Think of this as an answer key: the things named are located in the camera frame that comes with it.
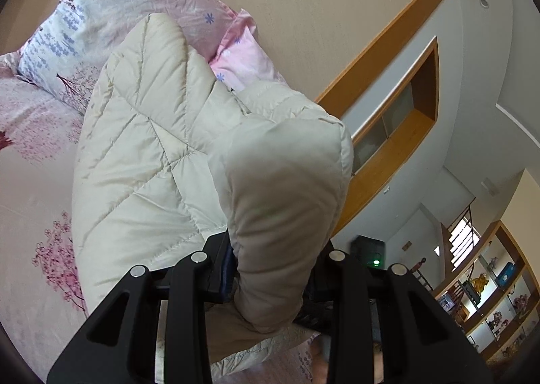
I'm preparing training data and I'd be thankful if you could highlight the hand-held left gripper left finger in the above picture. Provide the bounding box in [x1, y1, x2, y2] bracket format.
[46, 232, 234, 384]

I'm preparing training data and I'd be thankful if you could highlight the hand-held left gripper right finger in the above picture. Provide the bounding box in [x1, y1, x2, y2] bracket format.
[303, 250, 495, 384]

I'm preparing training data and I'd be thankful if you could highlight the cream puffer jacket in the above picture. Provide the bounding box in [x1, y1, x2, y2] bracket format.
[71, 12, 354, 382]

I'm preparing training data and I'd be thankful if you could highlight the golden figurine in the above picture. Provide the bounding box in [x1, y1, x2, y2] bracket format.
[469, 275, 491, 294]

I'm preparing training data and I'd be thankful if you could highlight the wooden display shelf unit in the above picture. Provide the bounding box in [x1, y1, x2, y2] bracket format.
[432, 219, 538, 372]

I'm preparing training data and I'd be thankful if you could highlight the teal box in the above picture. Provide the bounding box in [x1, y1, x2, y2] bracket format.
[495, 262, 517, 287]

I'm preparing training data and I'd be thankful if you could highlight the wooden framed glass partition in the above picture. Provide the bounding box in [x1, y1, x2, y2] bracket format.
[314, 0, 460, 237]

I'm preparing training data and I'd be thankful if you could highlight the pink floral pillow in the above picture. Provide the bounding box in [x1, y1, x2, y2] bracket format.
[209, 8, 288, 93]

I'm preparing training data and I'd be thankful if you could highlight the floral pillow with purple print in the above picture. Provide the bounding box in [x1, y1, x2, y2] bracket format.
[16, 0, 237, 115]

